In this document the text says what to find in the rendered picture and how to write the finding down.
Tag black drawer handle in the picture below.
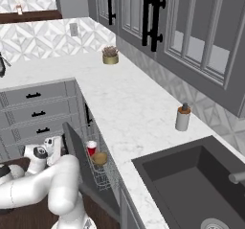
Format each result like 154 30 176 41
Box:
35 126 51 135
31 110 47 118
25 92 42 100

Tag dark grey sink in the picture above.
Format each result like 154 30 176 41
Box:
131 134 245 229

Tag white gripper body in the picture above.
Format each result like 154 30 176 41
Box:
47 135 64 167

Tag dark grey dishwasher door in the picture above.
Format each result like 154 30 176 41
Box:
61 121 122 216

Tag red cup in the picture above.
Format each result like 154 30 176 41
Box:
85 140 98 157

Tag small pale bottle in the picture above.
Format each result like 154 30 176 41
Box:
15 3 24 16

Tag grey drawer front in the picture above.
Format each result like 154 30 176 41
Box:
0 117 66 148
0 80 78 108
0 99 80 126

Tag grey tap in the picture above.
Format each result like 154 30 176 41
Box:
228 171 245 185

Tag grey base cupboard door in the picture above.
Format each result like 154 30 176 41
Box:
74 79 100 141

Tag white soap dispenser brown top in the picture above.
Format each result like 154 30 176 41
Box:
174 102 192 132

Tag brown bowl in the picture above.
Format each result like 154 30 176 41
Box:
92 151 109 167

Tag grey wall socket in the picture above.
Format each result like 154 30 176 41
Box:
69 22 79 37

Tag black base cupboard handle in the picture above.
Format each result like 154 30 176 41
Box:
83 103 94 127

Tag grey glass cupboard door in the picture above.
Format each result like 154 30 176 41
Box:
155 0 245 118
95 0 120 34
118 0 158 58

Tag wire dishwasher rack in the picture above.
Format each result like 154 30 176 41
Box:
83 124 122 193

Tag grey cupboard door under sink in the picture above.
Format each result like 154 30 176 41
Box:
119 186 144 229

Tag plant in gold pot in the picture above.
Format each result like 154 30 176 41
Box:
101 45 120 65

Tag dark brown wall shelf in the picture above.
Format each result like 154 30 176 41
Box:
0 10 63 25

